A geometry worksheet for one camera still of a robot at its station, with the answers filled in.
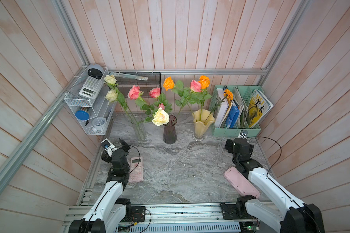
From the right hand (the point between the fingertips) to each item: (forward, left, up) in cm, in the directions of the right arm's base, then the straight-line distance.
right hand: (237, 140), depth 84 cm
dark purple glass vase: (+13, +41, -16) cm, 46 cm away
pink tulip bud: (+13, +45, +15) cm, 49 cm away
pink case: (-22, -1, -12) cm, 25 cm away
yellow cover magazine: (+26, -20, +3) cm, 33 cm away
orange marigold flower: (+21, +6, +18) cm, 28 cm away
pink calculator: (-16, +60, -13) cm, 64 cm away
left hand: (-5, +71, +3) cm, 72 cm away
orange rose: (+19, +21, +17) cm, 33 cm away
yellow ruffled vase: (+16, +18, 0) cm, 24 cm away
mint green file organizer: (+38, -13, +1) cm, 40 cm away
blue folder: (+18, -1, 0) cm, 18 cm away
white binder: (+19, +8, +10) cm, 23 cm away
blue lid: (+4, +88, +16) cm, 89 cm away
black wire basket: (+40, +75, +11) cm, 86 cm away
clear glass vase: (+11, +61, +1) cm, 62 cm away
